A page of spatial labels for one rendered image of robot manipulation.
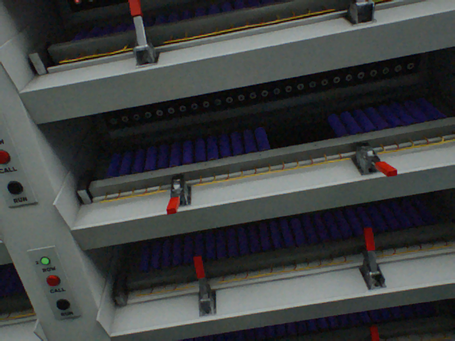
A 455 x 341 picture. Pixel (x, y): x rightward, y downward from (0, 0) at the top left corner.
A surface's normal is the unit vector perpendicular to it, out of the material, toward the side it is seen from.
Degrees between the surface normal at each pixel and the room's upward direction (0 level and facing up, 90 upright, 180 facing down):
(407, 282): 19
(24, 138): 90
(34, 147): 90
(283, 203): 109
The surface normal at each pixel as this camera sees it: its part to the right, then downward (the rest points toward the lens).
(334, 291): -0.16, -0.77
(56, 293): 0.02, 0.33
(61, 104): 0.07, 0.61
